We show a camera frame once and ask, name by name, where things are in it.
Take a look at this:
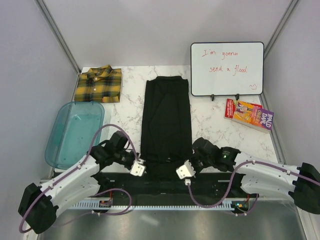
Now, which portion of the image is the right aluminium corner post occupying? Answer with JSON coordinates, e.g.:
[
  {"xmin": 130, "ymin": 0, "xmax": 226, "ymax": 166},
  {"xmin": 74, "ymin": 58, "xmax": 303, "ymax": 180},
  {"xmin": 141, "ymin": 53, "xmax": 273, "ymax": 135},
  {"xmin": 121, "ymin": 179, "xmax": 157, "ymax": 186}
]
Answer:
[{"xmin": 264, "ymin": 0, "xmax": 300, "ymax": 60}]

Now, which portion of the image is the aluminium frame rail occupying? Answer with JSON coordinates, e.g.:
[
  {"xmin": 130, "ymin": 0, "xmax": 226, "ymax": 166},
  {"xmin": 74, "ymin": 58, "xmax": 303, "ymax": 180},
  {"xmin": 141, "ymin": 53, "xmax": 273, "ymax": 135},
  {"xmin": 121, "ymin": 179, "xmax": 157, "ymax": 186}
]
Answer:
[{"xmin": 39, "ymin": 178, "xmax": 309, "ymax": 201}]

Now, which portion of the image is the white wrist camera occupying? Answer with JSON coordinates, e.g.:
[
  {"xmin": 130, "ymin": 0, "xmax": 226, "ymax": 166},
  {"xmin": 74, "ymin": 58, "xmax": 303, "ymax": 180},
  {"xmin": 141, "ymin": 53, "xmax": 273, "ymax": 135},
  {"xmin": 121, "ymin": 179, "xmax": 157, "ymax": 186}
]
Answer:
[
  {"xmin": 129, "ymin": 160, "xmax": 146, "ymax": 177},
  {"xmin": 176, "ymin": 160, "xmax": 196, "ymax": 180}
]

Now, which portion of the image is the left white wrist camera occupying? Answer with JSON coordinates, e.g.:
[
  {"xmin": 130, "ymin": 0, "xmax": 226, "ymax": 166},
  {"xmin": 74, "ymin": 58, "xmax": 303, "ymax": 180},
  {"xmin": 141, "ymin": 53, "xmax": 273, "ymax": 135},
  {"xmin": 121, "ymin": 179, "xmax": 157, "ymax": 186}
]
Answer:
[{"xmin": 129, "ymin": 160, "xmax": 146, "ymax": 177}]

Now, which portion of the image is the white slotted cable duct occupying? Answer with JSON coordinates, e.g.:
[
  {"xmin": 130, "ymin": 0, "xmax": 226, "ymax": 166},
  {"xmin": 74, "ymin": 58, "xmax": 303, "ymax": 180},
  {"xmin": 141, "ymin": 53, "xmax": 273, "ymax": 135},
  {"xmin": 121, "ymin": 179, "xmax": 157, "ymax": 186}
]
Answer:
[{"xmin": 69, "ymin": 199, "xmax": 235, "ymax": 211}]

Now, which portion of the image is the yellow plaid folded shirt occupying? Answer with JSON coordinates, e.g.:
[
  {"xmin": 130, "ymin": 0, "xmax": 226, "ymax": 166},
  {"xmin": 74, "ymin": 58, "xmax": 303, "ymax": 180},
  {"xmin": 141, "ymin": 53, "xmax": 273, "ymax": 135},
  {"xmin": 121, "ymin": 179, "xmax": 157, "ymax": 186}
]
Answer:
[{"xmin": 74, "ymin": 65, "xmax": 122, "ymax": 103}]

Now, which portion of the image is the black long sleeve shirt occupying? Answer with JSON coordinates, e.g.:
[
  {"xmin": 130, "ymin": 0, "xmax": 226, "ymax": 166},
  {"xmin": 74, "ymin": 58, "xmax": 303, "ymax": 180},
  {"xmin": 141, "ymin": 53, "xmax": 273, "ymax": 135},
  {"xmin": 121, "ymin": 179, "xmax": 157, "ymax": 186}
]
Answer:
[{"xmin": 140, "ymin": 76, "xmax": 193, "ymax": 181}]

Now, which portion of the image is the left aluminium corner post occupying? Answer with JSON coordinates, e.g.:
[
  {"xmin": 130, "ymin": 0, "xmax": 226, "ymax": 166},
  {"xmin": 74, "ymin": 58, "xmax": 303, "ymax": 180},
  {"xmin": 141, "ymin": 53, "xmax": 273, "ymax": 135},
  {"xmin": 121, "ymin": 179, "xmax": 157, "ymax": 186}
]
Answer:
[{"xmin": 34, "ymin": 0, "xmax": 83, "ymax": 74}]

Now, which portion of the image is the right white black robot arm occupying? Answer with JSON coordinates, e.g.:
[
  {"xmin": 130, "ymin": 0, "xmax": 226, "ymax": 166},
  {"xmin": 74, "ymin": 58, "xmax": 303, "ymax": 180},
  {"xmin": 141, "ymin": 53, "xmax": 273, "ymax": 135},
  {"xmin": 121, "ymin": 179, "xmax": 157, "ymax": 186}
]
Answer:
[{"xmin": 190, "ymin": 137, "xmax": 320, "ymax": 215}]

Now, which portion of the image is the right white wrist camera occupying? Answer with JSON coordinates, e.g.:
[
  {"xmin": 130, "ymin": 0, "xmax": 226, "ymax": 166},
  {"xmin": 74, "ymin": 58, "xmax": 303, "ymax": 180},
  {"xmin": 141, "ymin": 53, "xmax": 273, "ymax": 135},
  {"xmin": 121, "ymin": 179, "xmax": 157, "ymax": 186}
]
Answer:
[{"xmin": 176, "ymin": 160, "xmax": 196, "ymax": 180}]

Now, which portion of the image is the white dry-erase board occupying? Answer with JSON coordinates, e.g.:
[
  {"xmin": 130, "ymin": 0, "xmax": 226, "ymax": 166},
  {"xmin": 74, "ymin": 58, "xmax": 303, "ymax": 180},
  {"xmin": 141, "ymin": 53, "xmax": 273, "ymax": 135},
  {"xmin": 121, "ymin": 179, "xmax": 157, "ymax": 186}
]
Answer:
[{"xmin": 190, "ymin": 41, "xmax": 265, "ymax": 97}]

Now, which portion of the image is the Roald Dahl paperback book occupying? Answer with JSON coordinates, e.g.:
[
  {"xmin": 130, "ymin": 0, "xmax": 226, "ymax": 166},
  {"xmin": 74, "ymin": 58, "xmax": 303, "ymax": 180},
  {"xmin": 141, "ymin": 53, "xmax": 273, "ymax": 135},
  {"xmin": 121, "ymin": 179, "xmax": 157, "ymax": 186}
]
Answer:
[{"xmin": 224, "ymin": 98, "xmax": 274, "ymax": 133}]

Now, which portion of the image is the aluminium corner post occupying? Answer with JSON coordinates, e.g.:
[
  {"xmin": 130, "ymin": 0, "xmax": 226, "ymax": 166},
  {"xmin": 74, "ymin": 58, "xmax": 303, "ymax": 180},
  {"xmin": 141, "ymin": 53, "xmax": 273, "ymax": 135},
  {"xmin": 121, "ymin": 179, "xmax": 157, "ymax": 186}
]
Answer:
[
  {"xmin": 264, "ymin": 0, "xmax": 300, "ymax": 60},
  {"xmin": 34, "ymin": 0, "xmax": 83, "ymax": 74}
]

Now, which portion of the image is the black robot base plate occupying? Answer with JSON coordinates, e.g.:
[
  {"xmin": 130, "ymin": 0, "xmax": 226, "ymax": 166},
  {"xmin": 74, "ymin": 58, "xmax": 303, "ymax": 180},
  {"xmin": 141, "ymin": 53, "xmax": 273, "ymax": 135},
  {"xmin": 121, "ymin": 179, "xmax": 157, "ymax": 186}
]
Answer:
[{"xmin": 94, "ymin": 172, "xmax": 261, "ymax": 207}]

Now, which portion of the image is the teal transparent plastic bin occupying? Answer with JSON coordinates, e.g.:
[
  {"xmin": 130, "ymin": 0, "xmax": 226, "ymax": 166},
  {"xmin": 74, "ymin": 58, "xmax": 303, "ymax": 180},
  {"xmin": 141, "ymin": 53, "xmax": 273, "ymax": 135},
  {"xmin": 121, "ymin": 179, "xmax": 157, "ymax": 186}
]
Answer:
[{"xmin": 44, "ymin": 101, "xmax": 105, "ymax": 170}]

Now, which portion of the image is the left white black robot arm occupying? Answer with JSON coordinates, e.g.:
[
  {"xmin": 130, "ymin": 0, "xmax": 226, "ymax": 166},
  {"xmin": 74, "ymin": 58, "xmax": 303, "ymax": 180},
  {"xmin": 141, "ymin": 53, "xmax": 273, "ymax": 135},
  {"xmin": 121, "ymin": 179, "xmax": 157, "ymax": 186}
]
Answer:
[{"xmin": 18, "ymin": 130, "xmax": 134, "ymax": 234}]

